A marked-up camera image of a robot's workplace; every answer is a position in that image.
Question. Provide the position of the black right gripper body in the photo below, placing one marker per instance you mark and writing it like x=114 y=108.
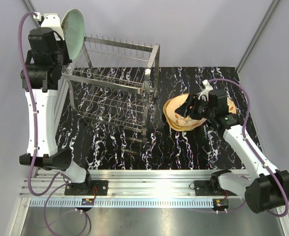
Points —
x=200 y=108

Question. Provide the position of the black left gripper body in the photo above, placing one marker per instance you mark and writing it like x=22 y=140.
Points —
x=60 y=54

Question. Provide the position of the peach bird plate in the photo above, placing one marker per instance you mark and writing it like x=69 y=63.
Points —
x=187 y=98

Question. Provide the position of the mint green flower plate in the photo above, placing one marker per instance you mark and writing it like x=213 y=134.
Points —
x=73 y=27

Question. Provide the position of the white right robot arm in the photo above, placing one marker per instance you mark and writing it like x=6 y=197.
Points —
x=267 y=188

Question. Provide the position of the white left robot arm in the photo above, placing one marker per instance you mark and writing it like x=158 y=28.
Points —
x=40 y=84

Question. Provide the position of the stainless steel dish rack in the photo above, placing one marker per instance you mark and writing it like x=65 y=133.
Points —
x=114 y=82

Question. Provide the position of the wooden plate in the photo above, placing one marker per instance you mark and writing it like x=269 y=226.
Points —
x=175 y=121

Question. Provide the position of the black marble pattern mat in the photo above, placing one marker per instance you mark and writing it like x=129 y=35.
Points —
x=96 y=145

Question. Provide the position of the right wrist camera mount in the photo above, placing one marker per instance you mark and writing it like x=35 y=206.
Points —
x=204 y=89

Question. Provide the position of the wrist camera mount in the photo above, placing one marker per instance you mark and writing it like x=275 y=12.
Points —
x=204 y=89
x=49 y=20

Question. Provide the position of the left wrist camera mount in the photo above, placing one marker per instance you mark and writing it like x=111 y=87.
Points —
x=49 y=20

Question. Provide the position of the aluminium mounting rail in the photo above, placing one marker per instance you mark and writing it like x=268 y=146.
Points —
x=134 y=188

